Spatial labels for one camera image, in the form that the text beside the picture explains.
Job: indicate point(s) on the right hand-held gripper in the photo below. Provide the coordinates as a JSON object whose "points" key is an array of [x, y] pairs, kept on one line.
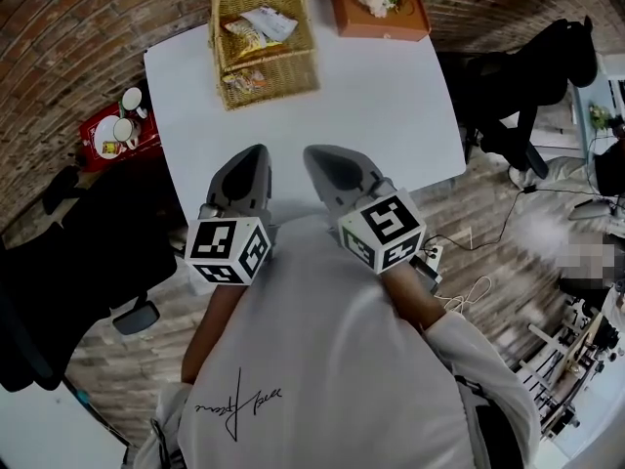
{"points": [[386, 232]]}

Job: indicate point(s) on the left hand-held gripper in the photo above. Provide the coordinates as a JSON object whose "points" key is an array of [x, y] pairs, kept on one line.
{"points": [[229, 247]]}

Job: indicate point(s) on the colourful clear snack packet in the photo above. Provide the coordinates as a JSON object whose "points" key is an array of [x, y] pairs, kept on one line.
{"points": [[244, 80]]}

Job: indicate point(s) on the wicker basket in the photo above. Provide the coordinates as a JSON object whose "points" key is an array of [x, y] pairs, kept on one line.
{"points": [[293, 76]]}

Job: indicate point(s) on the orange snack packet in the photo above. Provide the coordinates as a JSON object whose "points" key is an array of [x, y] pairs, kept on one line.
{"points": [[246, 34]]}

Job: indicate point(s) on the person's left forearm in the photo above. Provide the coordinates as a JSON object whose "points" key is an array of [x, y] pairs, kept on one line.
{"points": [[207, 330]]}

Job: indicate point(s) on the person's right forearm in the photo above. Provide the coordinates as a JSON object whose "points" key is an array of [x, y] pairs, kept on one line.
{"points": [[415, 296]]}

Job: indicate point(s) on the white power strip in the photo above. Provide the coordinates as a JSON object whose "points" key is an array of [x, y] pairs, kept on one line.
{"points": [[434, 253]]}

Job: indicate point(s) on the white enamel mug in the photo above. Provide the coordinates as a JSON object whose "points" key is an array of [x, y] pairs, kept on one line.
{"points": [[133, 98], [122, 127]]}

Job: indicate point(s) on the silver metal box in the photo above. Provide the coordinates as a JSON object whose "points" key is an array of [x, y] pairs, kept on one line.
{"points": [[425, 274]]}

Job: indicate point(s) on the small yellow packet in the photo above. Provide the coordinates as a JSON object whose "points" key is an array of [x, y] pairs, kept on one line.
{"points": [[111, 148]]}

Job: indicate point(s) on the red gift box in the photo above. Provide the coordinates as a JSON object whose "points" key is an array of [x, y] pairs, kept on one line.
{"points": [[93, 154]]}

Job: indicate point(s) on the orange drawer box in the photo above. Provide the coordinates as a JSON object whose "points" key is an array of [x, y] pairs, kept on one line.
{"points": [[381, 22]]}

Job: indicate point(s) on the black office chair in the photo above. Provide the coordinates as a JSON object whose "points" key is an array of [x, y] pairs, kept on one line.
{"points": [[83, 262], [527, 100]]}

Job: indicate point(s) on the person's white t-shirt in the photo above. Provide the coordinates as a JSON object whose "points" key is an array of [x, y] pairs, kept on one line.
{"points": [[317, 359]]}

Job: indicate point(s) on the pale grey desk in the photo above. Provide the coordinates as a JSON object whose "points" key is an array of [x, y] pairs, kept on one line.
{"points": [[586, 115]]}

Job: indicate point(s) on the small green plant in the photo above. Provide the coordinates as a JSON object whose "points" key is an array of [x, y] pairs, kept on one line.
{"points": [[599, 115]]}

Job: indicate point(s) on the white side table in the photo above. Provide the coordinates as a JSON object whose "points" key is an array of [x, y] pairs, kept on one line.
{"points": [[39, 428]]}

